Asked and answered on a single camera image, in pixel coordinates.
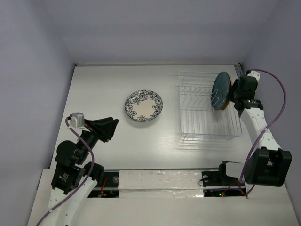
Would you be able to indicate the white wire dish rack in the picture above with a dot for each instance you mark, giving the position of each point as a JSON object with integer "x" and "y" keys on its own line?
{"x": 198, "y": 119}

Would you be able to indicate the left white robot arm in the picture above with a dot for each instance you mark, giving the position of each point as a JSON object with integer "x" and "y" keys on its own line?
{"x": 76, "y": 173}

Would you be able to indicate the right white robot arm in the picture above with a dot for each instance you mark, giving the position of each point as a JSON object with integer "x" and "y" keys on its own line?
{"x": 266, "y": 164}

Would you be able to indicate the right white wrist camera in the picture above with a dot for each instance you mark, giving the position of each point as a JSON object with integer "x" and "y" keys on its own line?
{"x": 252, "y": 78}

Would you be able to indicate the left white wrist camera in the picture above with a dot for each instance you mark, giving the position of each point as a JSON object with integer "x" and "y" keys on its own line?
{"x": 77, "y": 120}

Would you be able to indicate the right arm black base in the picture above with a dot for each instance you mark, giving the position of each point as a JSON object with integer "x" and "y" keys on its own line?
{"x": 219, "y": 177}

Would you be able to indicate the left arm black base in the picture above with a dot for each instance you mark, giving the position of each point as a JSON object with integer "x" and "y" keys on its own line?
{"x": 109, "y": 188}

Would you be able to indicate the beige bird plate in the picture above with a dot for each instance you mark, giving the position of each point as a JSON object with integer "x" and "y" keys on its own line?
{"x": 227, "y": 99}

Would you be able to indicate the blue floral white plate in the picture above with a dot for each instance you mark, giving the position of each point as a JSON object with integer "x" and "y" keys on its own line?
{"x": 143, "y": 105}

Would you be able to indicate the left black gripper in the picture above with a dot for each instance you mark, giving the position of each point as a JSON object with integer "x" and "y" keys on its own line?
{"x": 105, "y": 126}

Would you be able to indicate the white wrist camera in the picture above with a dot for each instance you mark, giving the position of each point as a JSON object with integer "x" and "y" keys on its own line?
{"x": 77, "y": 120}
{"x": 252, "y": 78}

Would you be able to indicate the dark teal plate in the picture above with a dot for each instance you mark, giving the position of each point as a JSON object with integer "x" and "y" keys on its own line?
{"x": 220, "y": 91}

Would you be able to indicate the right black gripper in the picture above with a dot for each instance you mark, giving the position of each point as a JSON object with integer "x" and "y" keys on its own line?
{"x": 236, "y": 89}

